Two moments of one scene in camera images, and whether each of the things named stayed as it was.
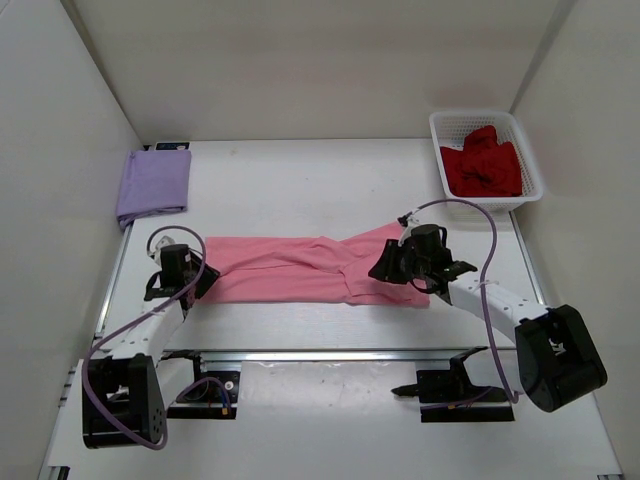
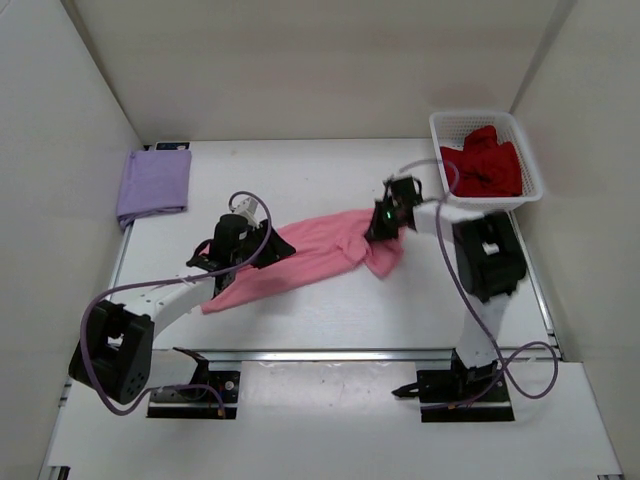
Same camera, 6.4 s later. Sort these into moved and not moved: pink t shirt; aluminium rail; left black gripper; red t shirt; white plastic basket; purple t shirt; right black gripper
Moved: right black gripper; left black gripper; pink t shirt
Not moved: aluminium rail; red t shirt; purple t shirt; white plastic basket
